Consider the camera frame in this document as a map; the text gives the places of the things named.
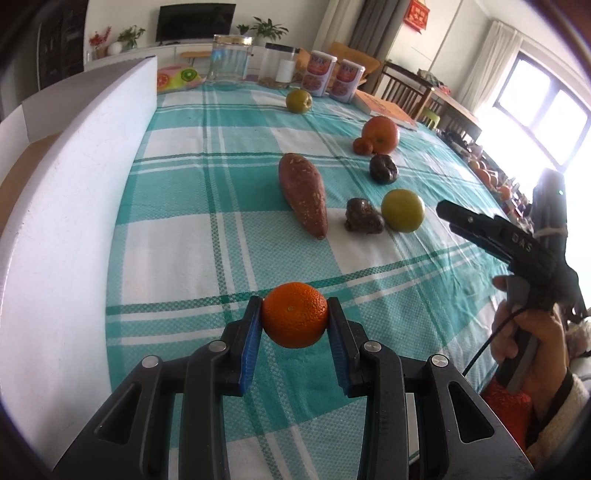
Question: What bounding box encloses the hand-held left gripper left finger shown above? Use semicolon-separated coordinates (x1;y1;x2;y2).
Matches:
53;295;265;480

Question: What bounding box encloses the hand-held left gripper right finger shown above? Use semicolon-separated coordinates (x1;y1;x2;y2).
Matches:
326;296;536;480

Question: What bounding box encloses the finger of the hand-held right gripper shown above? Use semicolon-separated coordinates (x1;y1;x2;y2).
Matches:
437;200;514;266

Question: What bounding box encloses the round orange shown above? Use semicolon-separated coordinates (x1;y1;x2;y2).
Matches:
262;282;329;349

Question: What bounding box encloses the yellow-green pear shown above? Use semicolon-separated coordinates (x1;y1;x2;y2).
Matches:
381;189;426;233
286;89;314;114

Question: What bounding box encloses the dark wrinkled passion fruit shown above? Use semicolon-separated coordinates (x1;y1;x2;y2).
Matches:
344;198;385;234
369;154;399;184

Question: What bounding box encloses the large red-orange persimmon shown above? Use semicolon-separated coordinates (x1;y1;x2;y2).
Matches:
361;116;400;155

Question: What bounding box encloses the reddish sweet potato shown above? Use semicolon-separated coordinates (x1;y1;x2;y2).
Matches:
278;152;329;240

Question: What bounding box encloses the white cardboard box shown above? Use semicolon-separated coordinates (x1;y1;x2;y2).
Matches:
0;56;158;462

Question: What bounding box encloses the person's right forearm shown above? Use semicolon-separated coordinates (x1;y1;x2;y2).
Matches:
526;369;591;472

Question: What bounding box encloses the person's right hand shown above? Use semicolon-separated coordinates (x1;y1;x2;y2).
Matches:
490;274;573;411

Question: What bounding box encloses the pile of oranges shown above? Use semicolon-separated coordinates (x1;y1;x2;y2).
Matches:
468;159;513;199

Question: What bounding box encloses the teal checked tablecloth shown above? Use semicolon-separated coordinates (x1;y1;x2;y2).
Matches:
105;80;513;480

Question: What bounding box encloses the bright framed window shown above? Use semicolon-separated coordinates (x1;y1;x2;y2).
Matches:
492;51;591;171

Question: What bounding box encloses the orange cover book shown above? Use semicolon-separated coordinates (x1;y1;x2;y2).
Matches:
353;89;419;130

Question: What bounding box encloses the dark wooden dining chair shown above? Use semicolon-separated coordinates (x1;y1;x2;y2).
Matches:
374;61;435;120

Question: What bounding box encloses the red knitted cloth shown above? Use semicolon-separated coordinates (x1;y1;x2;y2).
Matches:
480;378;534;457

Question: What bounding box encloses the white curtain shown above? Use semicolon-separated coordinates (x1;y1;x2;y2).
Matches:
462;21;525;116

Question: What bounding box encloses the red label tin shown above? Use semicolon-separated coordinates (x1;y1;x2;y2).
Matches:
329;58;366;103
301;50;338;97

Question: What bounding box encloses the yellow armchair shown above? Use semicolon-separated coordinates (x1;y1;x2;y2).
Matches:
325;41;384;86

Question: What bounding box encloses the grey curtain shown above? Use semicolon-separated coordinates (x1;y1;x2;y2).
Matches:
346;0;393;61

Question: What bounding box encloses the plastic jar with black lid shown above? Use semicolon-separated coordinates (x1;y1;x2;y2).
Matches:
259;43;300;89

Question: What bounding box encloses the fruit print cushion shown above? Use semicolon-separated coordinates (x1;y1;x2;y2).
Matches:
157;65;204;94

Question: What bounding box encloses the leafy green potted plant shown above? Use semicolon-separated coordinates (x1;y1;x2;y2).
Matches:
250;17;289;40

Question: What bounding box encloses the clear glass jar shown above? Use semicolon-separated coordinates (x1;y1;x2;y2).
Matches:
208;34;254;85

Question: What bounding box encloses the small wooden side table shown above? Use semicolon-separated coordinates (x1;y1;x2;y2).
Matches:
180;50;214;70

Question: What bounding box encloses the white television cabinet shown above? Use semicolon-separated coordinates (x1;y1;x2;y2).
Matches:
85;37;278;71

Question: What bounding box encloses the black television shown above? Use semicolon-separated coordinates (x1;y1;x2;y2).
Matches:
156;4;236;44

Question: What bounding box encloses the bushy green potted plant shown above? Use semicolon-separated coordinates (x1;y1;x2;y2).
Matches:
117;25;146;51

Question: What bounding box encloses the red flower bouquet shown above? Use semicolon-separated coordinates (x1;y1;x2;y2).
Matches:
89;27;113;58

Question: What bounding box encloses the black cable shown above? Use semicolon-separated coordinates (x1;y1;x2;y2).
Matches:
462;307;527;377

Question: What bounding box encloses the red wall decoration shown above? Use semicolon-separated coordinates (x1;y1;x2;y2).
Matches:
405;0;431;31

